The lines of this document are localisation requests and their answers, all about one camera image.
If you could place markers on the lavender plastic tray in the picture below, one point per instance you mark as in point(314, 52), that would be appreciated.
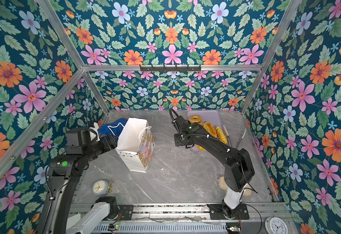
point(211, 121)

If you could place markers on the fake bagel ring bread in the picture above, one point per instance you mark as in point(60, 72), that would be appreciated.
point(195, 119)

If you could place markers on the white paper gift bag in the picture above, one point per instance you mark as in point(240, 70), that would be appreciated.
point(136, 145)

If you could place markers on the blue cap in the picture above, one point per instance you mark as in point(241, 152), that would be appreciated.
point(114, 128)

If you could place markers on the twisted fake bread stick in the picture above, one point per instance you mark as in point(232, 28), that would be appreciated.
point(221, 135)

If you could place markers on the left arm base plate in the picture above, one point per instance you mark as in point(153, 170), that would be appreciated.
point(123, 212)

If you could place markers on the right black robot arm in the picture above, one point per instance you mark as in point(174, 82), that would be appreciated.
point(238, 167)

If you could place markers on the small gold alarm clock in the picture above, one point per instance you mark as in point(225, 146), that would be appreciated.
point(102, 187)

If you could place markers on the small striped fake bun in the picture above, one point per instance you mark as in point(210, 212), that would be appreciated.
point(200, 148)

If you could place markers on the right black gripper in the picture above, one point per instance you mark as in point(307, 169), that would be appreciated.
point(177, 141)

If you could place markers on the beige oval sponge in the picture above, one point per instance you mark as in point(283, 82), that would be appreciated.
point(222, 185)

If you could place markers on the white box device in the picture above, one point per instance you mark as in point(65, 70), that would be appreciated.
point(72, 220)

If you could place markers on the black hook rail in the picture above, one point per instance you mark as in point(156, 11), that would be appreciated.
point(170, 68)

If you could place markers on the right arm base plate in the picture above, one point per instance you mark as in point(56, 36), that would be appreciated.
point(223, 212)

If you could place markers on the white analog clock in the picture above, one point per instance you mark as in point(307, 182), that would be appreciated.
point(275, 225)

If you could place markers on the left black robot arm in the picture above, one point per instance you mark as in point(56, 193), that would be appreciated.
point(65, 173)

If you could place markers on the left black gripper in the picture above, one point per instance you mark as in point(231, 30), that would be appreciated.
point(108, 145)

